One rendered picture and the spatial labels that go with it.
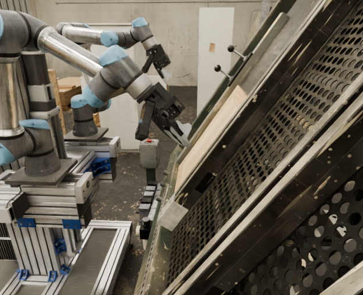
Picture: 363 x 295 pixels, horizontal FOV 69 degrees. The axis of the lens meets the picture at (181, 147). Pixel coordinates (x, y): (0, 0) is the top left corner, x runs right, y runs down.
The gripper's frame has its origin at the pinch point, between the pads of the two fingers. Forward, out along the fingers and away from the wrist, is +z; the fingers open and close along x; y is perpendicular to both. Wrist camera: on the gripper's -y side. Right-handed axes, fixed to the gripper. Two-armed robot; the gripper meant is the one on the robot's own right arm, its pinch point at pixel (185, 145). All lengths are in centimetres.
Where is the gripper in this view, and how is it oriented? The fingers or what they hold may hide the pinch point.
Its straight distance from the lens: 82.9
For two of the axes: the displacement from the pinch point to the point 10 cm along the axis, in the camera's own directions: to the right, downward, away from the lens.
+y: 5.9, -7.0, 4.0
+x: -4.5, 1.2, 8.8
